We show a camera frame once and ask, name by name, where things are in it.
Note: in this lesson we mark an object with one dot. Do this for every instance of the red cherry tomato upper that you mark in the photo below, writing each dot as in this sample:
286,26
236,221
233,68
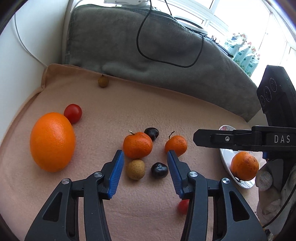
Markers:
73,113

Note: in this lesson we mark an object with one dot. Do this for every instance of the brown longan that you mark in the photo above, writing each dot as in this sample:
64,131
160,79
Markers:
103,81
136,169

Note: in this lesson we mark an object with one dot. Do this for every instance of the dark cherry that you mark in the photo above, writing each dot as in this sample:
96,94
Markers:
159,170
152,132

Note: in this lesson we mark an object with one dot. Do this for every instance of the pink beige blanket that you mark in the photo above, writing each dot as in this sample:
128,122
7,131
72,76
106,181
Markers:
140,210

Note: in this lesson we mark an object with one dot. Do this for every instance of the red cherry tomato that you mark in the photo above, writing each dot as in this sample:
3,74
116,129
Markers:
73,113
183,206

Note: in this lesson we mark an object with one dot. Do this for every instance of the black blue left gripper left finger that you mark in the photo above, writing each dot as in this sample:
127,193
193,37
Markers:
58,218

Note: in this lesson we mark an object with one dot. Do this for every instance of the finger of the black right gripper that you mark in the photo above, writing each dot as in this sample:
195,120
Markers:
258,139

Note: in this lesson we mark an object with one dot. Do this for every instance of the dark cherry upper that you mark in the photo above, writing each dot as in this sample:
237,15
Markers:
152,132

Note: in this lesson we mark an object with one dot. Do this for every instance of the white floral plate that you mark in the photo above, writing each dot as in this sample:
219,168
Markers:
227,156

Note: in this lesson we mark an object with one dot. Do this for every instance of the red cherry tomato lower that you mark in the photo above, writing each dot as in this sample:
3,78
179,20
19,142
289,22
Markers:
183,206

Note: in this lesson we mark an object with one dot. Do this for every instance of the floral packages on sill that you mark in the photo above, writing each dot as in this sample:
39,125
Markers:
242,52

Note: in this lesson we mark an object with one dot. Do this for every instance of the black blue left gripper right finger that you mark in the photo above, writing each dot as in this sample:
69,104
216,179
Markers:
233,217

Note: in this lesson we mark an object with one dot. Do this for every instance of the mandarin with stem middle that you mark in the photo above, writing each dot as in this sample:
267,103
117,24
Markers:
137,145

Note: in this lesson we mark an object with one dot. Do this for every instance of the small mandarin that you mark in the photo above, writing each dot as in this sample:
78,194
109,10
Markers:
176,143

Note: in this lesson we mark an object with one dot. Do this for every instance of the spotted orange in plate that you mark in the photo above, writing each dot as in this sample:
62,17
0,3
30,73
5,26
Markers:
244,166

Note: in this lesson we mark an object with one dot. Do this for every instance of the large orange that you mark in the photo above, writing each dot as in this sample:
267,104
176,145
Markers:
52,142

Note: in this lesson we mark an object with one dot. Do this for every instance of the dark cherry lower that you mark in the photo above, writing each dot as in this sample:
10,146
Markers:
159,170

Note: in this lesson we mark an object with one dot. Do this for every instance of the white power adapter box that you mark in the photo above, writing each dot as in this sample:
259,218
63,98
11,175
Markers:
129,3

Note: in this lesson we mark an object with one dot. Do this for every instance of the white gloved hand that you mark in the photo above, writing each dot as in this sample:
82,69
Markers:
275,181

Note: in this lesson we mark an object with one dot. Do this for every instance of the grey cushion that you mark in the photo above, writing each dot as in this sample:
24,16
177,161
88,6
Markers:
152,48

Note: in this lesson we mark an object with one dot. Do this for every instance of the white ring light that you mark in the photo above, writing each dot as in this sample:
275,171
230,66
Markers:
191,25

